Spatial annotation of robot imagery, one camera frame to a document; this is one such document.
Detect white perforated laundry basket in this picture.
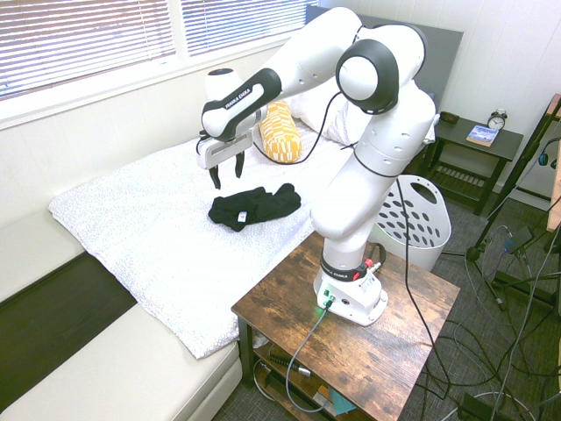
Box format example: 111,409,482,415
372,174,452,273

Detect black power adapter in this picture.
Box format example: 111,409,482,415
502,225,536,256

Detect white dotted bedspread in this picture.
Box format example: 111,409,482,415
47,125,365,360

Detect narrow white window blinds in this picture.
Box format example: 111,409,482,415
180,0,309,57

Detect rustic wooden side table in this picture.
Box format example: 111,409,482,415
231,230,461,421

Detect yellow white patterned bolster pillow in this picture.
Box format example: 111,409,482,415
258,100,305,164

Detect grey base cable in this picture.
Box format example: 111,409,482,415
284,301,335,414

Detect wide white window blinds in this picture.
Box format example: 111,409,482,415
0,0,177,89

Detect white cushioned ottoman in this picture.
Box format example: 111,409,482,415
0,302,244,421
0,209,88,304

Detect grey floor cable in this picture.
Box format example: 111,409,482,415
455,225,561,421

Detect black camera stand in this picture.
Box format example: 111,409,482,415
465,94,561,310

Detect blue book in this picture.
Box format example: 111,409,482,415
465,124,502,148

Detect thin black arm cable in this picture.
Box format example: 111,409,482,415
252,24,459,398

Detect black alarm clock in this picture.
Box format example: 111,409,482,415
487,108,508,131

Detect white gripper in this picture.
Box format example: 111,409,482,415
195,132,254,191

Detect teal paper sheet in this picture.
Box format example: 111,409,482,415
327,388,358,417

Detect black garment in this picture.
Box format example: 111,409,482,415
208,182,302,233

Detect light wooden desk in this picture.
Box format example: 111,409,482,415
544,93,561,234

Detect black blue headphones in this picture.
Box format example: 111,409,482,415
537,139,561,171

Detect black nightstand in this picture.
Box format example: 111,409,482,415
420,114,525,217

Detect black power strip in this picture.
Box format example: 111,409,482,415
458,392,497,421

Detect plain white pillow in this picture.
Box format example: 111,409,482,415
287,81,345,133

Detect white dotted pillow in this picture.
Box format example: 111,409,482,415
324,103,368,146

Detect thick black base cable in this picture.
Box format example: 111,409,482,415
366,243,389,276

